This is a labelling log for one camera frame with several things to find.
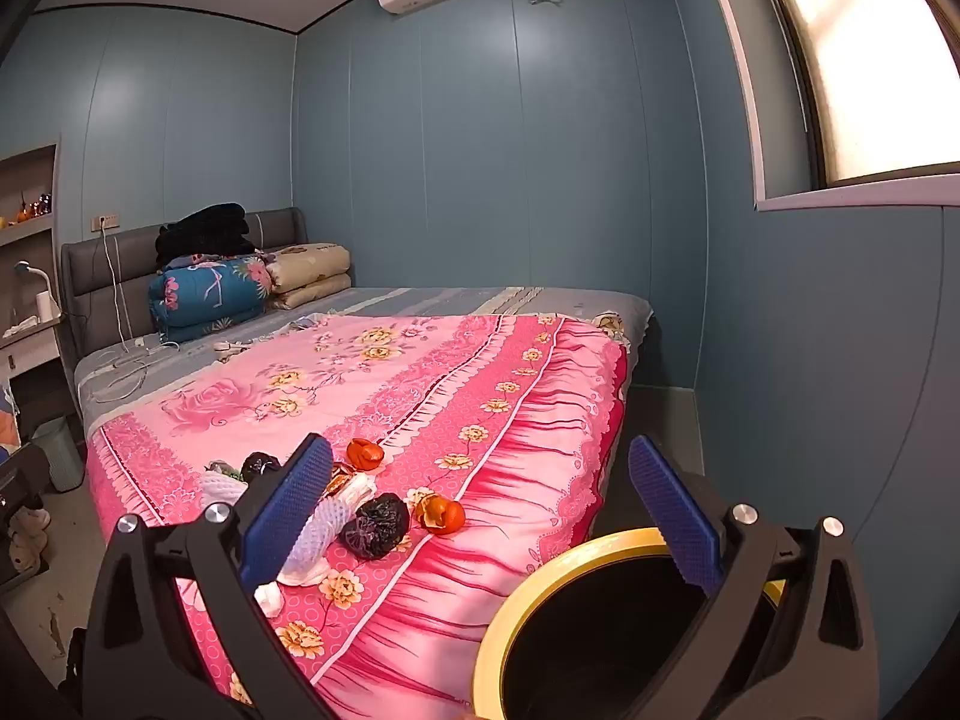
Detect long white foam fruit net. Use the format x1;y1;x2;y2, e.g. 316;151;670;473
289;472;376;572

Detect pink floral blanket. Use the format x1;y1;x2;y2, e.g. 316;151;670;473
86;313;629;720

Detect window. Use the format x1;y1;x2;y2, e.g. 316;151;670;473
694;0;960;212

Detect small black plastic bag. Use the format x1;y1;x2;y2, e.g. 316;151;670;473
240;451;283;485

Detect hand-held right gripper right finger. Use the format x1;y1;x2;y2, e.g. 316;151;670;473
628;433;880;720

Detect white coiled cable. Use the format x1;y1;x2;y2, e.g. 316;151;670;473
94;345;181;402

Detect white shoes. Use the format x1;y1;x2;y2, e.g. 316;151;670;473
6;506;52;578

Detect pale green wastebasket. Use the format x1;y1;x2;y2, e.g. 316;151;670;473
31;416;85;493

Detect black folded clothes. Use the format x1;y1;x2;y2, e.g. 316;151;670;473
155;202;257;268

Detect white shelf cabinet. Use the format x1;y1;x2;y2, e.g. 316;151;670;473
0;144;67;421

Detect white desk lamp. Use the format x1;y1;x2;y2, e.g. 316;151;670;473
13;261;61;320

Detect short white foam fruit net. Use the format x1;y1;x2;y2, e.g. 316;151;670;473
199;469;252;518

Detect white hanging charging cable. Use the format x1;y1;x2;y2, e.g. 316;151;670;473
101;229;181;352

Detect black bin with yellow rim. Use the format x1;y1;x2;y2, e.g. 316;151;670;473
471;527;788;720

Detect grey upholstered headboard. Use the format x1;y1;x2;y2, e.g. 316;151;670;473
61;208;307;368

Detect beige folded quilt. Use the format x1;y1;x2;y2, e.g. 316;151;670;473
264;242;353;310

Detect blue floral folded quilt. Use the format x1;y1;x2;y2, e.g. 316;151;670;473
148;253;275;346

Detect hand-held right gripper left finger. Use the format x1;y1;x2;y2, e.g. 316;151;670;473
81;433;335;720

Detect large black plastic bag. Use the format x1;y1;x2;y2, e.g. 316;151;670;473
337;493;411;560

